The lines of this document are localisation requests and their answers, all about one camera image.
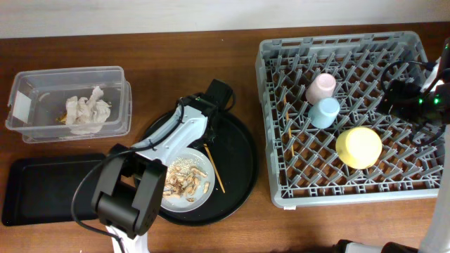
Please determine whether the pink cup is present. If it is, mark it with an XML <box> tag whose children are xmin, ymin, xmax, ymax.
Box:
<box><xmin>305</xmin><ymin>73</ymin><xmax>336</xmax><ymax>105</ymax></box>

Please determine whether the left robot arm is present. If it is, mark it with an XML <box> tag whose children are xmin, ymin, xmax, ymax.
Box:
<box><xmin>91</xmin><ymin>79</ymin><xmax>236</xmax><ymax>252</ymax></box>

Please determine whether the light blue cup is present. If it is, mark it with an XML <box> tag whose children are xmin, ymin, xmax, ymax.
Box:
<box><xmin>308</xmin><ymin>98</ymin><xmax>340</xmax><ymax>129</ymax></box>

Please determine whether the grey dishwasher rack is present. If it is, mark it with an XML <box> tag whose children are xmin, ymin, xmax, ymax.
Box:
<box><xmin>255</xmin><ymin>31</ymin><xmax>444</xmax><ymax>208</ymax></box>

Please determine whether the clear plastic bin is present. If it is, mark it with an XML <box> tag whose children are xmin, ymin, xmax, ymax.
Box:
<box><xmin>5</xmin><ymin>66</ymin><xmax>132</xmax><ymax>143</ymax></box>

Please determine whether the grey plate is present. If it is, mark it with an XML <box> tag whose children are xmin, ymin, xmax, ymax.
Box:
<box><xmin>161</xmin><ymin>148</ymin><xmax>216</xmax><ymax>213</ymax></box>

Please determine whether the brown snack wrapper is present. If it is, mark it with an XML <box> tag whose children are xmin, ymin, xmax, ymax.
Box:
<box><xmin>56</xmin><ymin>112</ymin><xmax>68</xmax><ymax>124</ymax></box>

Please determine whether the black rectangular tray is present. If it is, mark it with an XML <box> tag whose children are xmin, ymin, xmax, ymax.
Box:
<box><xmin>1</xmin><ymin>153</ymin><xmax>105</xmax><ymax>226</ymax></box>

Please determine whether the wooden chopstick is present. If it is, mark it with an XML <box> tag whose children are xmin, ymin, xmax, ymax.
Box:
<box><xmin>283</xmin><ymin>96</ymin><xmax>295</xmax><ymax>158</ymax></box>
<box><xmin>203</xmin><ymin>144</ymin><xmax>226</xmax><ymax>193</ymax></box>

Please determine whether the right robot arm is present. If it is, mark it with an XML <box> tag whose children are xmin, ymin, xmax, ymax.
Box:
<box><xmin>333</xmin><ymin>39</ymin><xmax>449</xmax><ymax>253</ymax></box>

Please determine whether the round black serving tray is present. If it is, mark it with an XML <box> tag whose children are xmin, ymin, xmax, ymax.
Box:
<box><xmin>159</xmin><ymin>112</ymin><xmax>259</xmax><ymax>226</ymax></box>

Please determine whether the white tissue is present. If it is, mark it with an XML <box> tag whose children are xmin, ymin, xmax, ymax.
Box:
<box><xmin>65</xmin><ymin>86</ymin><xmax>111</xmax><ymax>135</ymax></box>

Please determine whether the yellow bowl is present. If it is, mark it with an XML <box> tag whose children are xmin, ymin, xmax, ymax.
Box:
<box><xmin>335</xmin><ymin>126</ymin><xmax>383</xmax><ymax>169</ymax></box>

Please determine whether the peanut shells pile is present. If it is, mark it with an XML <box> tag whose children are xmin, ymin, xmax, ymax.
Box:
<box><xmin>162</xmin><ymin>165</ymin><xmax>211</xmax><ymax>202</ymax></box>

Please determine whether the white rice pile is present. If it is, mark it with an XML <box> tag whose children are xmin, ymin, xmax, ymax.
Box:
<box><xmin>168</xmin><ymin>157</ymin><xmax>197</xmax><ymax>174</ymax></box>

